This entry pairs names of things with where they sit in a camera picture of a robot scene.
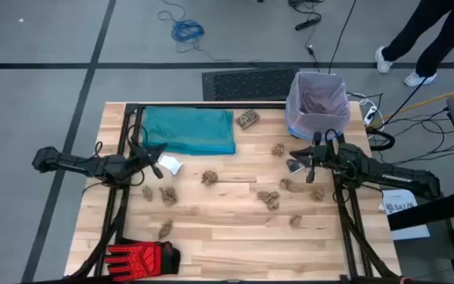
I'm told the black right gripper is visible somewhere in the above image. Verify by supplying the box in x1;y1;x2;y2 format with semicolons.
289;132;346;185

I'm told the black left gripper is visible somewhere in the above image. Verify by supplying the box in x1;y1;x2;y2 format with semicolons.
125;134;168;181

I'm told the grey paper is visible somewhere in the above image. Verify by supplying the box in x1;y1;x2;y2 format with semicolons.
285;158;306;174

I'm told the teal trash bag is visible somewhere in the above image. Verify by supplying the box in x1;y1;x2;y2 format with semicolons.
142;106;236;156

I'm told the pink bag with blue drawstring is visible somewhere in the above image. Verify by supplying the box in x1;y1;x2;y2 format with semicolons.
285;70;352;142

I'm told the patterned brown paper wad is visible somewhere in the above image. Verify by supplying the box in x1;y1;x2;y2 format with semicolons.
236;109;261;130

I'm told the white power strip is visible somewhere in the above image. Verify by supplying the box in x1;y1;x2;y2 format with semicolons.
363;104;378;126

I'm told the black perforated floor grate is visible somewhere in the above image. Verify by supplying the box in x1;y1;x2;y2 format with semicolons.
202;66;300;102

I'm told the red and black work glove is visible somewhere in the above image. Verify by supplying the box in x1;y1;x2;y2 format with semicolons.
103;240;181;282

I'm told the printed white paper sheet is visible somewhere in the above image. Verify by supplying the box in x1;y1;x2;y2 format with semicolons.
380;188;431;241

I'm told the thin black pole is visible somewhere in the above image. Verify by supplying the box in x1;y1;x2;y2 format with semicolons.
382;77;429;127

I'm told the black power strip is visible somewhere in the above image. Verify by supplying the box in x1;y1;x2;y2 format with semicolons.
294;15;322;32

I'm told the black beam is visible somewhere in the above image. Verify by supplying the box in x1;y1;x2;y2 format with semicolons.
386;188;454;232

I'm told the person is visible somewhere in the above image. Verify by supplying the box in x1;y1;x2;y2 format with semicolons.
374;0;454;88

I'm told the thick black cable loop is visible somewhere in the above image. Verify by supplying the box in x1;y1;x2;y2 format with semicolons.
366;126;396;152

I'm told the thin black hanging cable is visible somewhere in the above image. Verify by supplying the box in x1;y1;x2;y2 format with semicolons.
327;0;358;75

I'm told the yellow floor cable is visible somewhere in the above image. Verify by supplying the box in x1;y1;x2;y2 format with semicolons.
370;87;454;127

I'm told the blue coiled cable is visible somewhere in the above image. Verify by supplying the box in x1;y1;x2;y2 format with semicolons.
157;0;232;64

